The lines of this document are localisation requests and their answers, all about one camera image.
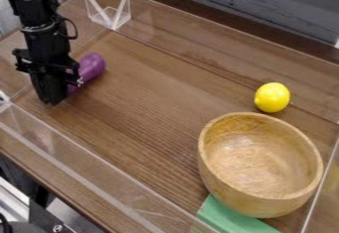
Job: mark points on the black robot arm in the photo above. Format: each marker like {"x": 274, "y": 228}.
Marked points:
{"x": 38, "y": 13}

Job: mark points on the green cloth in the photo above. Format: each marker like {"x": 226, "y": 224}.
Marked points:
{"x": 227, "y": 221}

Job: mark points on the yellow toy lemon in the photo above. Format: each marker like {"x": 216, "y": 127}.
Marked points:
{"x": 271, "y": 97}

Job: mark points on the clear acrylic corner bracket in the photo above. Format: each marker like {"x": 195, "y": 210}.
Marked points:
{"x": 110, "y": 17}

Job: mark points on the black metal stand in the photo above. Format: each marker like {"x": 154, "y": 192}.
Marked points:
{"x": 24, "y": 202}

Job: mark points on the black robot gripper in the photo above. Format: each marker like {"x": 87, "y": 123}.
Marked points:
{"x": 46, "y": 56}

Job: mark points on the purple toy eggplant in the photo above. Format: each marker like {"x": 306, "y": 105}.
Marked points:
{"x": 92, "y": 66}

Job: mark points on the brown wooden bowl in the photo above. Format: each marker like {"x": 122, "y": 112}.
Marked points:
{"x": 259, "y": 164}

